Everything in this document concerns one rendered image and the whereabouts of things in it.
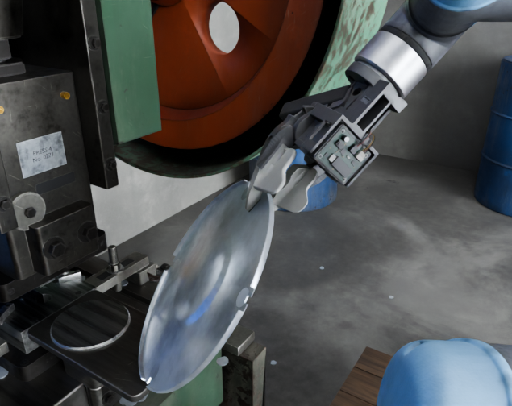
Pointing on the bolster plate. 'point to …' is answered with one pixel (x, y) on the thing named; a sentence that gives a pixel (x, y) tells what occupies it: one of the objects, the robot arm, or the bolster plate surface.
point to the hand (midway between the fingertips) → (256, 203)
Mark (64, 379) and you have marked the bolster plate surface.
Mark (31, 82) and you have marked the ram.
